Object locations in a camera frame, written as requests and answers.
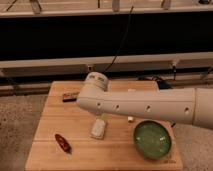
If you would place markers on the white tube bottle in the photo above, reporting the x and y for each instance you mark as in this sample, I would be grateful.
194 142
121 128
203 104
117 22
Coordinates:
131 118

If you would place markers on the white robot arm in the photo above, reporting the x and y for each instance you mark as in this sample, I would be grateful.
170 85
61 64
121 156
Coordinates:
192 106

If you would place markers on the wooden cutting board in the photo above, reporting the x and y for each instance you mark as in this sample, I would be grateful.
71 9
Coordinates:
115 152

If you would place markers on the green bowl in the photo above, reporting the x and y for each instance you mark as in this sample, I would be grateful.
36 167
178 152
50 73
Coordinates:
152 140

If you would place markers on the brown rectangular block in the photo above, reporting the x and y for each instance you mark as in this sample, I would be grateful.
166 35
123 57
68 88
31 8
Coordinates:
69 97

